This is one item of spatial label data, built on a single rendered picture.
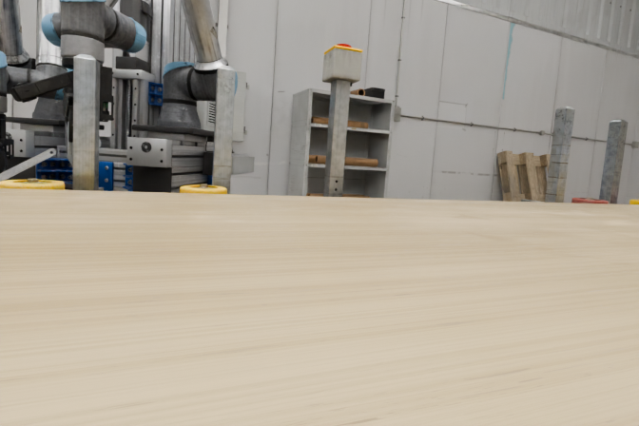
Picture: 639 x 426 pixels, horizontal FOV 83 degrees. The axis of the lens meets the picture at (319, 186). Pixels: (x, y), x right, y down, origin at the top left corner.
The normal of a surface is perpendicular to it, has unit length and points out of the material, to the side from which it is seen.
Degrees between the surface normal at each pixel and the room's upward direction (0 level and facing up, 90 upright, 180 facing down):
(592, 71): 90
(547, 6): 90
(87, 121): 90
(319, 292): 0
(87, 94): 90
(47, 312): 0
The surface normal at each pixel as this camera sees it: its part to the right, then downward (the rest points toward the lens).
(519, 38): 0.39, 0.11
